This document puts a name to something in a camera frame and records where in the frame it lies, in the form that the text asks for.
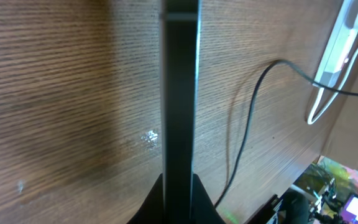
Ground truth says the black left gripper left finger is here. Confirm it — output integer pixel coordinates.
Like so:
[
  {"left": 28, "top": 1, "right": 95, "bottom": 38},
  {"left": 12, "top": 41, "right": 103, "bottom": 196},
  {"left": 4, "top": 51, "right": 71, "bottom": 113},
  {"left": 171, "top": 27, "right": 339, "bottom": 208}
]
[{"left": 127, "top": 174, "right": 164, "bottom": 224}]

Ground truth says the colourful poster in background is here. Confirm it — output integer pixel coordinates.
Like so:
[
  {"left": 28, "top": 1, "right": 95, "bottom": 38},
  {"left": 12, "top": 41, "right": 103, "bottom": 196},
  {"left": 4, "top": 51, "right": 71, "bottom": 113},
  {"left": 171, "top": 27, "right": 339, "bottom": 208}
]
[{"left": 293, "top": 156, "right": 358, "bottom": 202}]

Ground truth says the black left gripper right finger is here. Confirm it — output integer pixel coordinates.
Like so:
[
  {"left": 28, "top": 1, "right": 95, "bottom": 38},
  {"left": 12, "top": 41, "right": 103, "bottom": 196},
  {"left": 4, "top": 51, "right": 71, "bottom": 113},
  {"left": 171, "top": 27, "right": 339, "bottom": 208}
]
[{"left": 191, "top": 174, "right": 225, "bottom": 224}]

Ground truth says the white power strip cord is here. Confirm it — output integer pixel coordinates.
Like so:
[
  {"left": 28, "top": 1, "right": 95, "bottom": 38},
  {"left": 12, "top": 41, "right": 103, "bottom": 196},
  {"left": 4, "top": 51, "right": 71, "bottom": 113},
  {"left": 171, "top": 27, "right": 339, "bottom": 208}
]
[{"left": 306, "top": 27, "right": 358, "bottom": 126}]

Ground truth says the smartphone with teal screen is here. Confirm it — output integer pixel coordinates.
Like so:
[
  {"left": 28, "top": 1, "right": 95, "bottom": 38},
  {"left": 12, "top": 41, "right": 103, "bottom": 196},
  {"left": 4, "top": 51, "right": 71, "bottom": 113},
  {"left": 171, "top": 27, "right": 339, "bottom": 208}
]
[{"left": 160, "top": 0, "right": 201, "bottom": 223}]

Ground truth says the white power strip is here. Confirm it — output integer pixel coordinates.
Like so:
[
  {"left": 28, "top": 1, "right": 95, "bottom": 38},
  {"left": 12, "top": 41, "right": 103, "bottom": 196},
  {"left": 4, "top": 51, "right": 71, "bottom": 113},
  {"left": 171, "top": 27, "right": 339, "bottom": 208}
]
[{"left": 314, "top": 0, "right": 358, "bottom": 87}]

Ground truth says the black charging cable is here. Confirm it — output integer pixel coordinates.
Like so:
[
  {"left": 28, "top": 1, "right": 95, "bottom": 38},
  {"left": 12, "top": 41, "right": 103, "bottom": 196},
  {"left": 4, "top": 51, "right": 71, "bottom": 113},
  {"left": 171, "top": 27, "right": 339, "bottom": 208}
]
[{"left": 213, "top": 58, "right": 358, "bottom": 209}]

